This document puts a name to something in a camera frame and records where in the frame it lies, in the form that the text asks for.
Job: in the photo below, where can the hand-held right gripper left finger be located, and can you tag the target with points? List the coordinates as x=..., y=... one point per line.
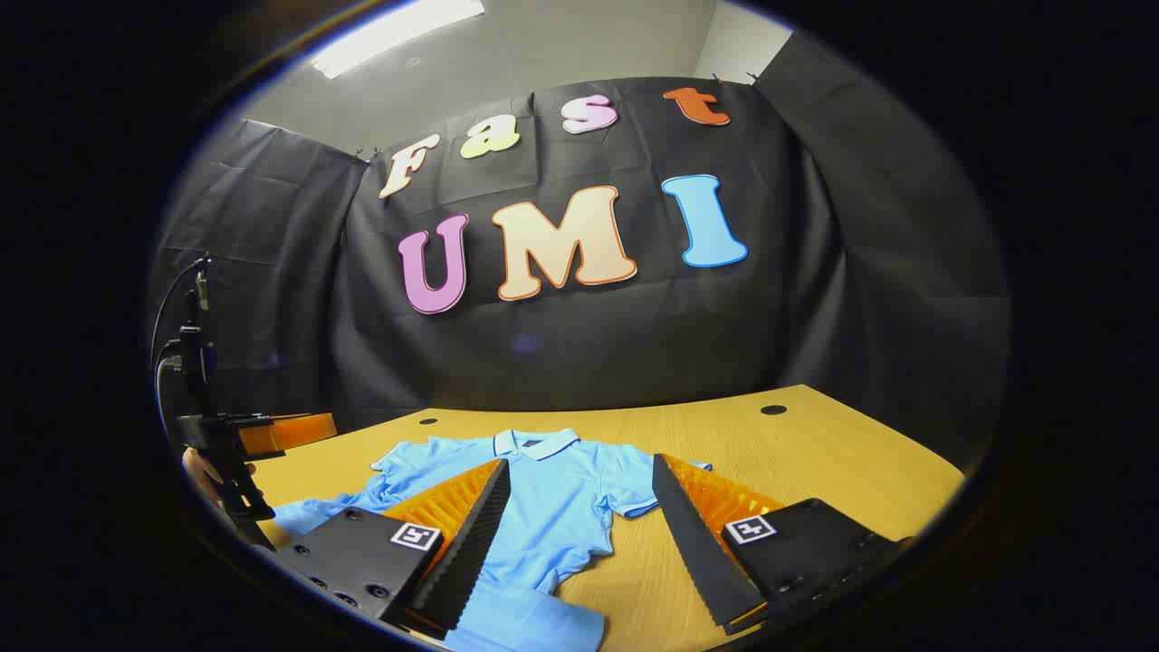
x=471, y=543

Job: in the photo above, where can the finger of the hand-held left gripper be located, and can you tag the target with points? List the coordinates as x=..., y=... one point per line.
x=290, y=432

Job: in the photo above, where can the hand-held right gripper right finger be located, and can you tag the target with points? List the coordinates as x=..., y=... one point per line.
x=697, y=552

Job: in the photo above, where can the light blue polo T-shirt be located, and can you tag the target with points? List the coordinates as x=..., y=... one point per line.
x=561, y=507

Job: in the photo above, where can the black backdrop cloth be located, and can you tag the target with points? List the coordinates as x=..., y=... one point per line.
x=634, y=344

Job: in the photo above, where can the ceiling light panel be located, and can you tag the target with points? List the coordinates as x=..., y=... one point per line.
x=389, y=36

